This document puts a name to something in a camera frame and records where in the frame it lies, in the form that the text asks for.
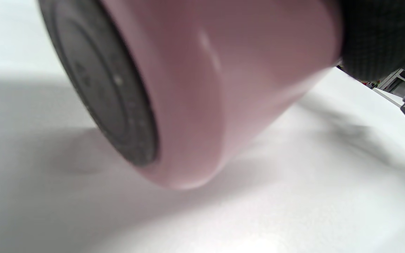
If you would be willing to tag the grey metal frame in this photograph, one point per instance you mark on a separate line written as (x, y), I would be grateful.
(394, 79)

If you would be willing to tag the pink cup with grey base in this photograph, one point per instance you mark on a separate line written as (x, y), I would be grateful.
(223, 88)

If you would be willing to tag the small red object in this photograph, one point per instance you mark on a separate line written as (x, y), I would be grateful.
(370, 84)

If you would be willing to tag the person's left hand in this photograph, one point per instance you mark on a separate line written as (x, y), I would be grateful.
(381, 35)

